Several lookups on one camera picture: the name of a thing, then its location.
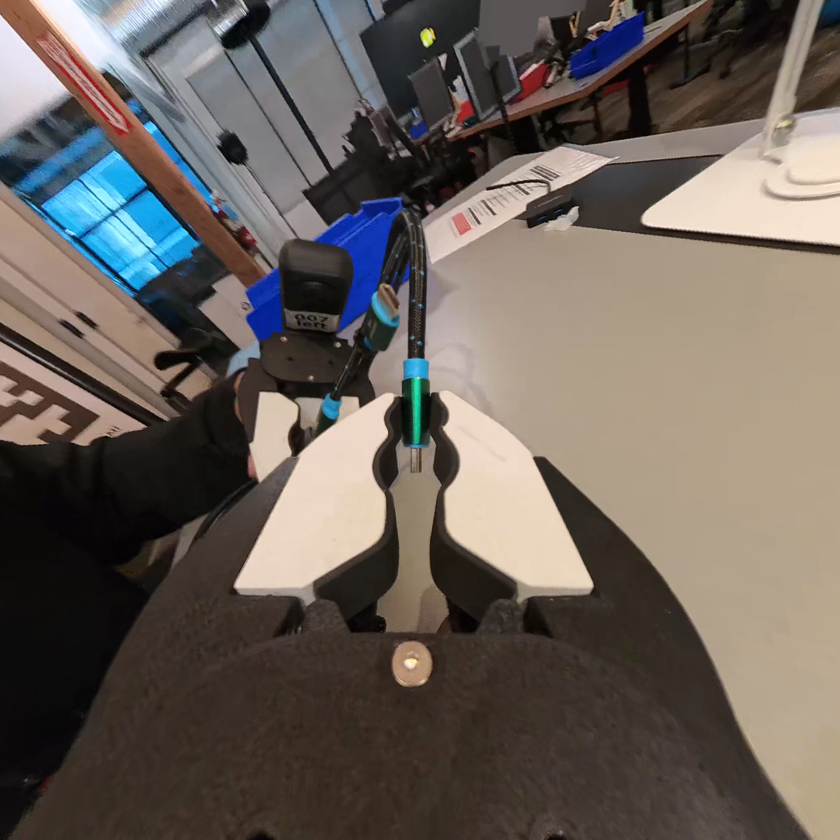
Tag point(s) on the black usb hub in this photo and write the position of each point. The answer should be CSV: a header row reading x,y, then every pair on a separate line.
x,y
551,203

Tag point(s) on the white cabinet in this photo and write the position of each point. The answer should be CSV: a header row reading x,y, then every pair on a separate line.
x,y
65,295

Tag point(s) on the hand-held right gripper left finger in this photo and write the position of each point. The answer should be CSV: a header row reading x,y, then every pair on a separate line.
x,y
321,518

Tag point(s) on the small blue bin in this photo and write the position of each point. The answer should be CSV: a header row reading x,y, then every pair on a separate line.
x,y
610,49

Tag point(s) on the white paper sheet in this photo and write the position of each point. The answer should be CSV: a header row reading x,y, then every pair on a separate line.
x,y
590,161

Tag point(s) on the black white marker board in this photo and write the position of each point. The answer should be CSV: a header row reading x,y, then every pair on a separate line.
x,y
39,407

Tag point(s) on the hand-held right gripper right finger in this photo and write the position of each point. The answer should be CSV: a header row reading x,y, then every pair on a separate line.
x,y
512,518

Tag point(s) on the blue plastic bin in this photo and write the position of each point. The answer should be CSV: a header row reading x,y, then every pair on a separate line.
x,y
328,226

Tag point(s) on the black light stand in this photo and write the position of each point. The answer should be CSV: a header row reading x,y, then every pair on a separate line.
x,y
246,23

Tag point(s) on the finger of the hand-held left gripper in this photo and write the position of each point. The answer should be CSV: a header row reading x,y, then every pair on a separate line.
x,y
272,433
310,408

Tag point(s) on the grey computer monitor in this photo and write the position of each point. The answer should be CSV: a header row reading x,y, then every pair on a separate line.
x,y
430,92
479,72

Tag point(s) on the white plastic piece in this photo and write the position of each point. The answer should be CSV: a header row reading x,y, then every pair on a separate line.
x,y
564,220

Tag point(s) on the person's left forearm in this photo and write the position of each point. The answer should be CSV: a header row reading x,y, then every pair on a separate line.
x,y
98,485

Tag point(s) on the wooden work table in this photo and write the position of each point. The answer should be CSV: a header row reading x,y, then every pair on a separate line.
x,y
663,26

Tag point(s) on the white square pad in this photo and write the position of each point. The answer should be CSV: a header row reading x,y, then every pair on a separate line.
x,y
709,203

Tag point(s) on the wooden beam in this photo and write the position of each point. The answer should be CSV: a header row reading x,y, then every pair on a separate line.
x,y
151,164

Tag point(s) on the large black monitor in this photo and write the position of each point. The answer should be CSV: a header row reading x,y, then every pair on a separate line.
x,y
407,59

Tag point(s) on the black office chair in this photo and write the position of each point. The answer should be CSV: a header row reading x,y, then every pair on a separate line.
x,y
197,348

